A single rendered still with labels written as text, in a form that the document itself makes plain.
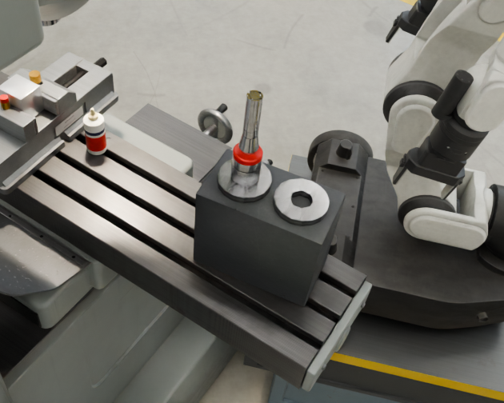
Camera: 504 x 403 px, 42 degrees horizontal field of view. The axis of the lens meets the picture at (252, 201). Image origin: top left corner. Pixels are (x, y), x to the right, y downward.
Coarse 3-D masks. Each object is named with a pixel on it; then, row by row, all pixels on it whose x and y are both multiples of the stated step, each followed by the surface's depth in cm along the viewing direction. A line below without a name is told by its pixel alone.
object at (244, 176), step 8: (232, 160) 104; (232, 168) 104; (240, 168) 102; (248, 168) 102; (256, 168) 103; (232, 176) 105; (240, 176) 104; (248, 176) 104; (256, 176) 105; (240, 184) 105; (248, 184) 105
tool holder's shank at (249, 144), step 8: (248, 96) 94; (256, 96) 94; (248, 104) 94; (256, 104) 94; (248, 112) 95; (256, 112) 95; (248, 120) 96; (256, 120) 96; (248, 128) 97; (256, 128) 98; (248, 136) 99; (256, 136) 99; (240, 144) 101; (248, 144) 100; (256, 144) 100; (248, 152) 101
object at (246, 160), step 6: (234, 150) 102; (240, 150) 102; (258, 150) 103; (234, 156) 102; (240, 156) 101; (246, 156) 102; (252, 156) 102; (258, 156) 102; (240, 162) 102; (246, 162) 101; (252, 162) 101
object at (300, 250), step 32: (224, 160) 111; (224, 192) 105; (256, 192) 105; (288, 192) 106; (320, 192) 106; (224, 224) 108; (256, 224) 104; (288, 224) 103; (320, 224) 104; (224, 256) 114; (256, 256) 111; (288, 256) 107; (320, 256) 106; (288, 288) 113
